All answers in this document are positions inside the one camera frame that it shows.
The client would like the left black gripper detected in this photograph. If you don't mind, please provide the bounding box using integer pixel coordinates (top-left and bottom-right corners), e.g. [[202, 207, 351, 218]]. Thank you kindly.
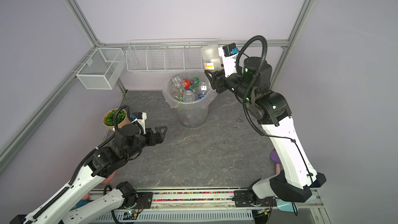
[[123, 126, 167, 161]]

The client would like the frosted bottle yellow label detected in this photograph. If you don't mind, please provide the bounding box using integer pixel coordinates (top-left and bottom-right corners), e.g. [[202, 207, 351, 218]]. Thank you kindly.
[[201, 45, 222, 71]]

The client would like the clear bottle blue label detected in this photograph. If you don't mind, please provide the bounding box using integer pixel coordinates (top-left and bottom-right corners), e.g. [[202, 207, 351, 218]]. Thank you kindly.
[[198, 82, 209, 100]]

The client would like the Ganten clear water bottle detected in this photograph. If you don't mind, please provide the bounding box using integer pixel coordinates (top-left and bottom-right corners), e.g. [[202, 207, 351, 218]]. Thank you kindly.
[[170, 75, 184, 91]]

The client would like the small blue label water bottle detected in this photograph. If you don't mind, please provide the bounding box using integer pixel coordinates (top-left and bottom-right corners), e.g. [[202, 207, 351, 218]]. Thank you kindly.
[[182, 88, 196, 103]]

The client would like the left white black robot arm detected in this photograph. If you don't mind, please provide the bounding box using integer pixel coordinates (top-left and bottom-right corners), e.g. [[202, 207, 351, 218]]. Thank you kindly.
[[11, 105, 167, 224]]

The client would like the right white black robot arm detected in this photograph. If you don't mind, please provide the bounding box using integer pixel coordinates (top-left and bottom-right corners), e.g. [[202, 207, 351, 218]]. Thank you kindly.
[[205, 35, 326, 206]]

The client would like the clear plastic bin liner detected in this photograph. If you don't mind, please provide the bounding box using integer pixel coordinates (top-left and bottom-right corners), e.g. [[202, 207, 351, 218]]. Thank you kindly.
[[163, 71, 217, 110]]

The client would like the grey mesh waste bin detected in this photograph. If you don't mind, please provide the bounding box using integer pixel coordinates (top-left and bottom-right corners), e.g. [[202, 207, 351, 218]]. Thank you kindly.
[[173, 104, 210, 128]]

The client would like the green plant in beige pot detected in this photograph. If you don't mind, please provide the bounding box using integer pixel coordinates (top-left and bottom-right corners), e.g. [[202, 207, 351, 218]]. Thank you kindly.
[[103, 109, 131, 131]]

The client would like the pink round toy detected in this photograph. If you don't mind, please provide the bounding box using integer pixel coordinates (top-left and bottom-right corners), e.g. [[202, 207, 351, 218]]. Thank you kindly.
[[81, 172, 116, 200]]

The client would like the purple pink toy shovel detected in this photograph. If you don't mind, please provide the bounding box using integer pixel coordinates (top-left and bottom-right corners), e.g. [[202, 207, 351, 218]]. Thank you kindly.
[[270, 149, 281, 175]]

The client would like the teal toy shovel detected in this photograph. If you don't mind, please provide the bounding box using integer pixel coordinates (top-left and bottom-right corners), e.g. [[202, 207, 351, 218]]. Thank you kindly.
[[276, 199, 298, 213]]

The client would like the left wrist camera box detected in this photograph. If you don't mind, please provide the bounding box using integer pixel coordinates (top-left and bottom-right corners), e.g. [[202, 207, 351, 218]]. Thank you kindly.
[[130, 112, 147, 135]]

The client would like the white wire wall rack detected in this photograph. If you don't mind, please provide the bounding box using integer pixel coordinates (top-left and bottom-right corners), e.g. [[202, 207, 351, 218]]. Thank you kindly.
[[125, 38, 219, 72]]

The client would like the aluminium rail with beads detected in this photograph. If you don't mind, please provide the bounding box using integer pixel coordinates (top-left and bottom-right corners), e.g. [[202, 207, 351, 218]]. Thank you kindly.
[[71, 187, 324, 212]]

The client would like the white mesh wall basket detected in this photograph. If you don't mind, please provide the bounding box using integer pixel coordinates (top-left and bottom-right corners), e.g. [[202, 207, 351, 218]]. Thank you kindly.
[[76, 48, 126, 90]]

